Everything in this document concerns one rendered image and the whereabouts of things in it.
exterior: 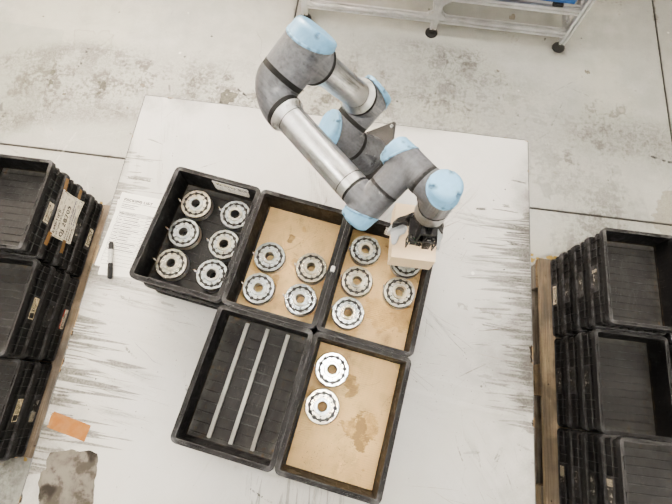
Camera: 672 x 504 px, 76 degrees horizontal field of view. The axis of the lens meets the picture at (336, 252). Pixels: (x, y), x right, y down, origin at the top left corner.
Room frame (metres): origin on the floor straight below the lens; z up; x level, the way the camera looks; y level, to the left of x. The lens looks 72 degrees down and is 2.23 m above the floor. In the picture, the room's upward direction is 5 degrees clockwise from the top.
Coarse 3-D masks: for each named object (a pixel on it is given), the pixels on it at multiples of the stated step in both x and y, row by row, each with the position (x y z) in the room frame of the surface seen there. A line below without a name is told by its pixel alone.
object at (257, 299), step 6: (252, 276) 0.34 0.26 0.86; (258, 276) 0.34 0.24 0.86; (264, 276) 0.34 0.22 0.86; (246, 282) 0.32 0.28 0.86; (252, 282) 0.32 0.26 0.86; (264, 282) 0.32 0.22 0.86; (270, 282) 0.33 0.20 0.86; (246, 288) 0.30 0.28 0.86; (270, 288) 0.31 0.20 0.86; (246, 294) 0.28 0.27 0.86; (252, 294) 0.28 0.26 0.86; (264, 294) 0.28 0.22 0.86; (270, 294) 0.29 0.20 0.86; (252, 300) 0.26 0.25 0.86; (258, 300) 0.26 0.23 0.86; (264, 300) 0.27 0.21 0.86
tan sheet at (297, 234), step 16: (272, 208) 0.60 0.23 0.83; (272, 224) 0.54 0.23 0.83; (288, 224) 0.54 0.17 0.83; (304, 224) 0.55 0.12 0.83; (320, 224) 0.55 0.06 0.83; (272, 240) 0.48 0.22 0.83; (288, 240) 0.49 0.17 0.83; (304, 240) 0.49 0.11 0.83; (320, 240) 0.50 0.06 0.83; (272, 256) 0.42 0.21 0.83; (288, 256) 0.43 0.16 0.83; (256, 272) 0.36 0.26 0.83; (288, 272) 0.37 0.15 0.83; (256, 288) 0.31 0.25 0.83; (288, 288) 0.32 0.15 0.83; (320, 288) 0.33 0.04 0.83; (272, 304) 0.26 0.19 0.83; (304, 320) 0.22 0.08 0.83
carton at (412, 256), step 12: (396, 204) 0.52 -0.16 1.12; (408, 204) 0.52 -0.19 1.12; (396, 216) 0.48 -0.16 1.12; (396, 252) 0.38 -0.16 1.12; (408, 252) 0.38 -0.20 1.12; (420, 252) 0.38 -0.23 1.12; (432, 252) 0.39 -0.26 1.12; (396, 264) 0.36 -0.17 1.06; (408, 264) 0.36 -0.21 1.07; (420, 264) 0.36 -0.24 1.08; (432, 264) 0.36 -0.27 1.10
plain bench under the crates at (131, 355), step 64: (192, 128) 0.97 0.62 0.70; (256, 128) 1.00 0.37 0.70; (128, 192) 0.67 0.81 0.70; (320, 192) 0.74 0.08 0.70; (512, 192) 0.81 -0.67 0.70; (448, 256) 0.52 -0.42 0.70; (512, 256) 0.54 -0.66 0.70; (128, 320) 0.19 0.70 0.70; (192, 320) 0.20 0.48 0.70; (448, 320) 0.28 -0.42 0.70; (512, 320) 0.30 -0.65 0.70; (64, 384) -0.04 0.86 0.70; (128, 384) -0.02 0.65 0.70; (448, 384) 0.06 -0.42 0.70; (512, 384) 0.08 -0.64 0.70; (64, 448) -0.23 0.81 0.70; (128, 448) -0.22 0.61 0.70; (448, 448) -0.14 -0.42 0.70; (512, 448) -0.12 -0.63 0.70
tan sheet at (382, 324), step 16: (352, 240) 0.51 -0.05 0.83; (384, 240) 0.52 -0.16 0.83; (384, 256) 0.46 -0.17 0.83; (384, 272) 0.40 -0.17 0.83; (336, 288) 0.33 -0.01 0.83; (416, 288) 0.36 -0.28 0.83; (368, 304) 0.29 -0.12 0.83; (384, 304) 0.29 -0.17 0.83; (368, 320) 0.24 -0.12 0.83; (384, 320) 0.24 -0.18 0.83; (400, 320) 0.24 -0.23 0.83; (368, 336) 0.18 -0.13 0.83; (384, 336) 0.19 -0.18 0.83; (400, 336) 0.19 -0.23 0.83
